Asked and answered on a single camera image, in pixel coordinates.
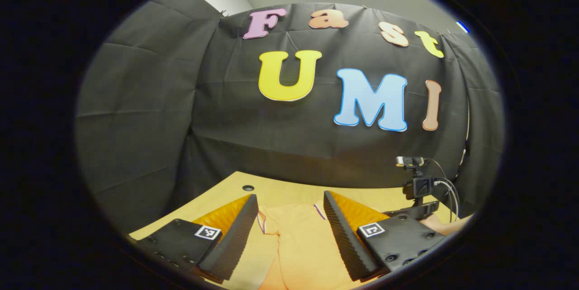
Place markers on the orange T-shirt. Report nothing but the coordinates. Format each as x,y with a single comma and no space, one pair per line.
303,249

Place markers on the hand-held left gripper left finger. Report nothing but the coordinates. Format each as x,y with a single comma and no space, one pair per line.
233,240

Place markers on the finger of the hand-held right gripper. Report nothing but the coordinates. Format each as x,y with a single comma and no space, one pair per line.
414,211

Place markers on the black backdrop cloth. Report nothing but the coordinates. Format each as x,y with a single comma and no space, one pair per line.
271,145

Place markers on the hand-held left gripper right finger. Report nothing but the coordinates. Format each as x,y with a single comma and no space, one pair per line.
346,240

